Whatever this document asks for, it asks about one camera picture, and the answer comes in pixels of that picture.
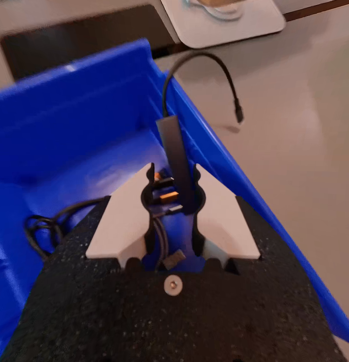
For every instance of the blue plastic bin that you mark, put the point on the blue plastic bin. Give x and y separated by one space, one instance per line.
78 113

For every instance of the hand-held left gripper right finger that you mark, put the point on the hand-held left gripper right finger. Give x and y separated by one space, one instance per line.
228 226

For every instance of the grey desk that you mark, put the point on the grey desk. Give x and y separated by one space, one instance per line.
290 141

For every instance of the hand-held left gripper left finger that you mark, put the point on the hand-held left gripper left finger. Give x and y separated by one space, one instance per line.
120 220

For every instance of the instruction sheet on stand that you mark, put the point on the instruction sheet on stand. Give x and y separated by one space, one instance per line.
248 31

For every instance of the black desk slot cover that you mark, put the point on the black desk slot cover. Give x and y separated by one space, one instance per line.
78 36

